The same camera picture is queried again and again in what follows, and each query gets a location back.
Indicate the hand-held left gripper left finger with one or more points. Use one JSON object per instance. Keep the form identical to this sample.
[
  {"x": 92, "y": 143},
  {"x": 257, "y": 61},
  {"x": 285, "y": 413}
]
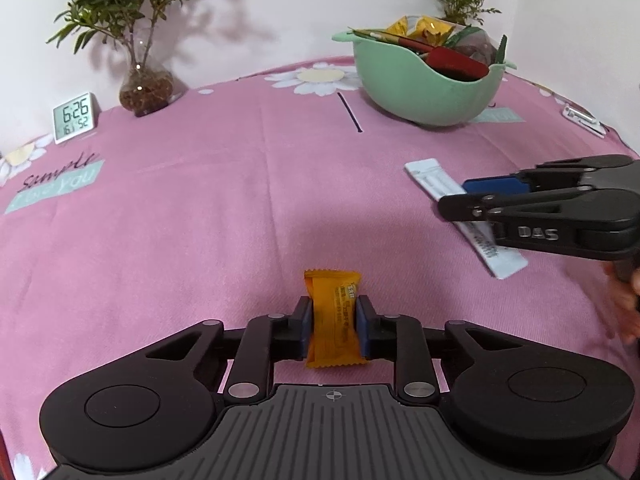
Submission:
[{"x": 305, "y": 327}]

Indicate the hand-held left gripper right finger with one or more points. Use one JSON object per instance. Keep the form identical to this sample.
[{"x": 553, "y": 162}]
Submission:
[{"x": 364, "y": 327}]

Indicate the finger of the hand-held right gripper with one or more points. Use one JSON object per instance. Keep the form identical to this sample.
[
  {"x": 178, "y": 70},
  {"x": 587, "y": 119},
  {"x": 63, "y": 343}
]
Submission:
[
  {"x": 495, "y": 185},
  {"x": 550, "y": 202}
]

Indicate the small orange snack packet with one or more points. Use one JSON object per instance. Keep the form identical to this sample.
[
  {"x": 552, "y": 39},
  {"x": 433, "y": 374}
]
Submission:
[{"x": 332, "y": 320}]

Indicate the light blue sachet strip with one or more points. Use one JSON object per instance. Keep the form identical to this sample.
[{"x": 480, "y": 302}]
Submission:
[{"x": 435, "y": 177}]

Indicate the green plastic bowl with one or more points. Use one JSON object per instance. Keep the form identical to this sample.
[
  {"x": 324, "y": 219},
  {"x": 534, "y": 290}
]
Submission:
[{"x": 415, "y": 90}]

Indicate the dark red long packet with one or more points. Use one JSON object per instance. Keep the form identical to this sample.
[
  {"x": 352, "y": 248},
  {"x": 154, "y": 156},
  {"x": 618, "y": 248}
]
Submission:
[{"x": 455, "y": 60}]

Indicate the clear packet with green edge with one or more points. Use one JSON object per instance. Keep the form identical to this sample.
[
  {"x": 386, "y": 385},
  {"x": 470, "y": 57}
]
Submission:
[{"x": 472, "y": 42}]

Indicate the yellow snack bag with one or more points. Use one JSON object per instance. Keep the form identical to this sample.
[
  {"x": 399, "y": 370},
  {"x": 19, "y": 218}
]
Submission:
[{"x": 425, "y": 27}]

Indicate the cream long snack packet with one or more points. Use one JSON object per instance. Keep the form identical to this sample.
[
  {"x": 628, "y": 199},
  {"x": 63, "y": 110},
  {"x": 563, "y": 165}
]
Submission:
[{"x": 390, "y": 36}]

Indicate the person's right hand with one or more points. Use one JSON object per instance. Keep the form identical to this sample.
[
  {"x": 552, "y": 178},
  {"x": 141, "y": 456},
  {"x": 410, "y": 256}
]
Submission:
[{"x": 625, "y": 310}]

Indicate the white clip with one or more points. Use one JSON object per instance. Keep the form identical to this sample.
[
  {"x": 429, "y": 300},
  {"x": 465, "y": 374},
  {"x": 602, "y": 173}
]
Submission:
[{"x": 582, "y": 119}]

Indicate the pink floral tablecloth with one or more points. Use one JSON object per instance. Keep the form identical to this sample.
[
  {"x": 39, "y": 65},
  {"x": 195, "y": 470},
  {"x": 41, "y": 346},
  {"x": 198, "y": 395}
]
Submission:
[{"x": 200, "y": 220}]

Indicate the leafy plant in glass vase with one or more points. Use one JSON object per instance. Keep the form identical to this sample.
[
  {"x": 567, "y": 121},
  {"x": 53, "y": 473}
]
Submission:
[{"x": 145, "y": 92}]

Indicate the white digital clock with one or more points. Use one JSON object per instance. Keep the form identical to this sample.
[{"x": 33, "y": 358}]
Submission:
[{"x": 75, "y": 117}]

